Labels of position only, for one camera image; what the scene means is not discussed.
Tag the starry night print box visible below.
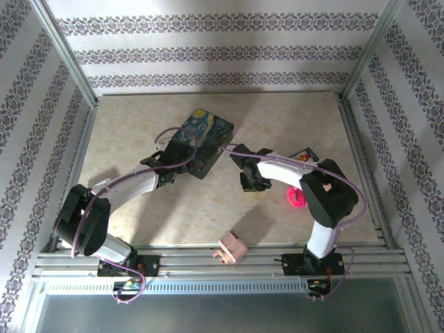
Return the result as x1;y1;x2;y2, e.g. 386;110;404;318
172;108;235;181

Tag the pink fluffy scrunchie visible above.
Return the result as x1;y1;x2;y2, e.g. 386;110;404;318
286;185;309;209

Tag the pink wooden toy block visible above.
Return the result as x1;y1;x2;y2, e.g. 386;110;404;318
212;230;249;264

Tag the small controller board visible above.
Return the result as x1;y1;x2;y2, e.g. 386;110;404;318
307;277;334;299
113;280;142;291

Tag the grey metal panel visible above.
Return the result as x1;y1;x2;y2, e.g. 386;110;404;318
20;293;422;333

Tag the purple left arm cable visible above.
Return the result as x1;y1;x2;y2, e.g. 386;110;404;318
71;126;199;306

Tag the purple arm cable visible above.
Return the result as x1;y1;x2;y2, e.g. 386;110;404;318
71;126;199;306
221;144;367;300

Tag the aluminium side rail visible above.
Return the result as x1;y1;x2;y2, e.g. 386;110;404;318
335;92;396;249
46;99;101;250

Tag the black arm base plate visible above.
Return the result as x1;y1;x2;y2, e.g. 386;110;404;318
96;255;162;278
281;252;344;277

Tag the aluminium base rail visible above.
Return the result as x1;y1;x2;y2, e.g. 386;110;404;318
33;242;412;278

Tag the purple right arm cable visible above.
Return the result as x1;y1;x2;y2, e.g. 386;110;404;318
221;144;367;300

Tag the slotted grey cable duct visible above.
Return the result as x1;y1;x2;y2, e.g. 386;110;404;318
41;279;313;296

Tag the aluminium frame post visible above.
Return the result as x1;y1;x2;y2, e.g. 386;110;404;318
339;0;400;103
29;0;101;109

